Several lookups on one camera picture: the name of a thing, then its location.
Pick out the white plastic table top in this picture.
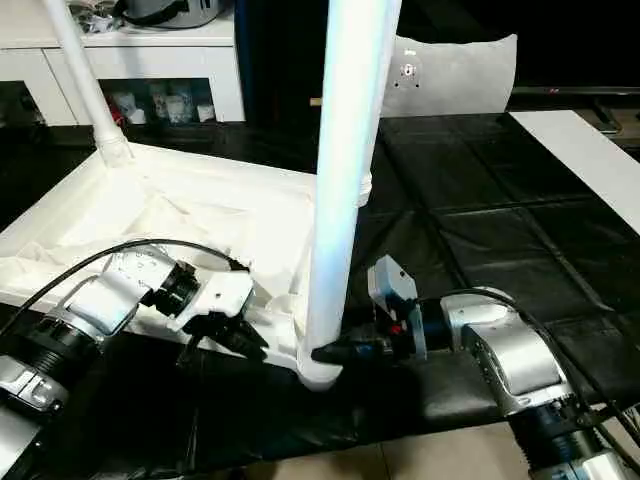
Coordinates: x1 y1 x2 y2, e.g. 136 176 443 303
0 139 375 395

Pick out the white plastic table leg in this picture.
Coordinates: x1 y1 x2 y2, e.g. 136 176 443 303
357 170 375 209
297 0 405 372
43 0 137 170

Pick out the white flat board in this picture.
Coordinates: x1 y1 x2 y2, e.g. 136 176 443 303
506 109 640 237

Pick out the grey cushion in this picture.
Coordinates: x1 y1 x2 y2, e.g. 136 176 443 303
384 33 520 120

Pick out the white cabinet with glass doors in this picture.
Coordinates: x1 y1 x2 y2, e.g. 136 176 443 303
0 20 247 127

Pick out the grey round bag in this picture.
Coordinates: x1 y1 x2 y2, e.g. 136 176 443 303
121 0 237 30

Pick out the dark clutter pile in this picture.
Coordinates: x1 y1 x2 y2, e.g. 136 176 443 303
66 0 127 35

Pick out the black left camera cable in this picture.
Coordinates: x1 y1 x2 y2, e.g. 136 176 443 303
0 238 252 337

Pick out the black camera cable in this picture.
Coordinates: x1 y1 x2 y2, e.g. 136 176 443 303
0 238 252 337
399 286 640 454

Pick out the black right camera cable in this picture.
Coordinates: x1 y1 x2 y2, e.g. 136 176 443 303
399 286 640 454

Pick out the thin black metal rail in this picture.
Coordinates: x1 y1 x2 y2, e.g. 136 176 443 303
512 86 640 98

